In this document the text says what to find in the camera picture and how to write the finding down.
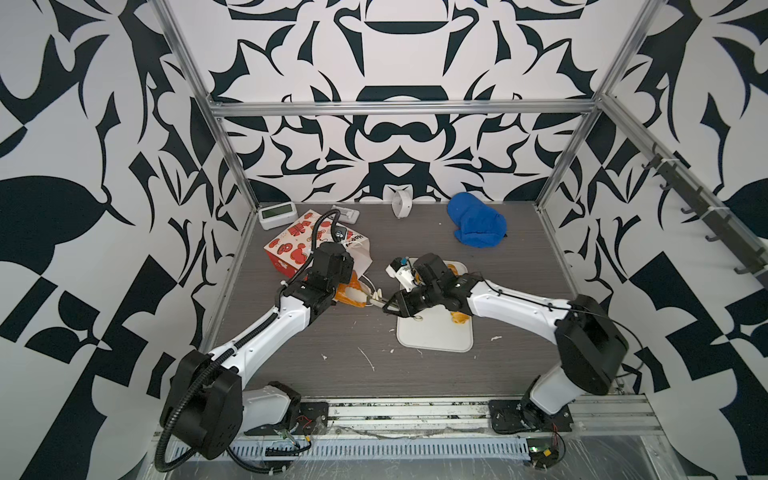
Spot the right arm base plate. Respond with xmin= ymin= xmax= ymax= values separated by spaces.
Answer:
xmin=488 ymin=399 xmax=572 ymax=435

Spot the white digital clock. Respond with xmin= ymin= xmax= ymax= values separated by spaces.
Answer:
xmin=258 ymin=201 xmax=298 ymax=231

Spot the black corrugated cable hose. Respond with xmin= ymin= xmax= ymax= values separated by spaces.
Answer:
xmin=153 ymin=208 xmax=343 ymax=475

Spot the blue cap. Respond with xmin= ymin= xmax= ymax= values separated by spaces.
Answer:
xmin=447 ymin=192 xmax=507 ymax=248

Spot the red white paper bag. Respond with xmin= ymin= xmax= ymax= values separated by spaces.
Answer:
xmin=263 ymin=209 xmax=385 ymax=307

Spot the white plastic tray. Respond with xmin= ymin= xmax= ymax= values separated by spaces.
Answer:
xmin=386 ymin=257 xmax=473 ymax=353

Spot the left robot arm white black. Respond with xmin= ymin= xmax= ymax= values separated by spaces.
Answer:
xmin=154 ymin=242 xmax=354 ymax=472

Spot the grey wall hook rail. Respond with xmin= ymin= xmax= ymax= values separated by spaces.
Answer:
xmin=643 ymin=142 xmax=767 ymax=289

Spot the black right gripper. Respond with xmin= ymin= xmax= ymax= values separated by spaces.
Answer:
xmin=381 ymin=285 xmax=445 ymax=317

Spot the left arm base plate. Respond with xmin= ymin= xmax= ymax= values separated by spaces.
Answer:
xmin=244 ymin=401 xmax=330 ymax=436

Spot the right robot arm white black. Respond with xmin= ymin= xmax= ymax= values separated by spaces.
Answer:
xmin=382 ymin=253 xmax=629 ymax=417

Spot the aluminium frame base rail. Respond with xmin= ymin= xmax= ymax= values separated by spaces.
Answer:
xmin=217 ymin=395 xmax=665 ymax=463

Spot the brown triangular fake pastry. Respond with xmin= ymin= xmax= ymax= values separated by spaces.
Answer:
xmin=334 ymin=272 xmax=369 ymax=308

